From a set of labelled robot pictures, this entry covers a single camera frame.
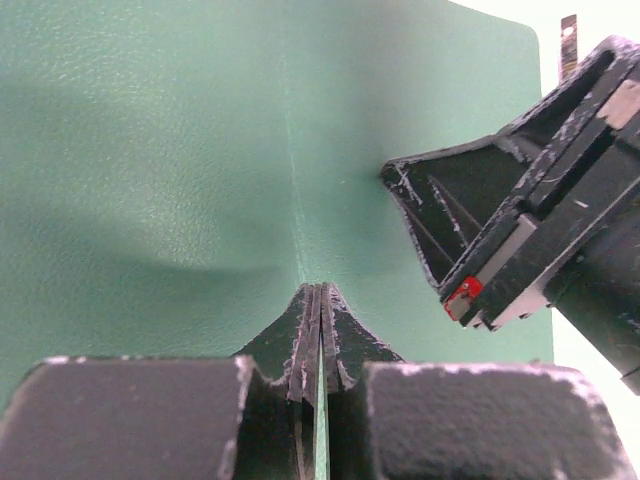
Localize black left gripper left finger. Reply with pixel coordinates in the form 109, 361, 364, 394
234, 283, 320, 479

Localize green placemat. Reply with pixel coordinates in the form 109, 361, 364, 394
0, 0, 555, 480

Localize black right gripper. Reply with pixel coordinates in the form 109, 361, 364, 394
380, 36, 639, 391

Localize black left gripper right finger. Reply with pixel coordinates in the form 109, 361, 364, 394
321, 283, 403, 479

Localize gold bladed knife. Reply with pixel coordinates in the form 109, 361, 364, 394
559, 14, 578, 80

